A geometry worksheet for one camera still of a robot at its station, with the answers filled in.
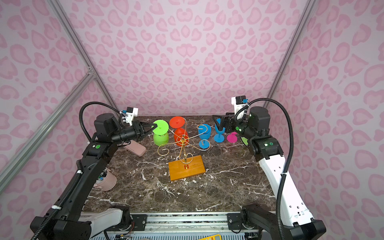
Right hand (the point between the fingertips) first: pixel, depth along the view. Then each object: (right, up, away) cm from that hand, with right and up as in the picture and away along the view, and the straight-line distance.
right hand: (220, 114), depth 64 cm
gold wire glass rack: (-17, -30, +26) cm, 43 cm away
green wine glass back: (-27, -9, +4) cm, 28 cm away
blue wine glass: (+6, -13, +43) cm, 45 cm away
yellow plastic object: (-3, -56, +4) cm, 56 cm away
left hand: (-28, -4, +1) cm, 28 cm away
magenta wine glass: (+15, -13, +42) cm, 46 cm away
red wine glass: (-17, -10, +4) cm, 20 cm away
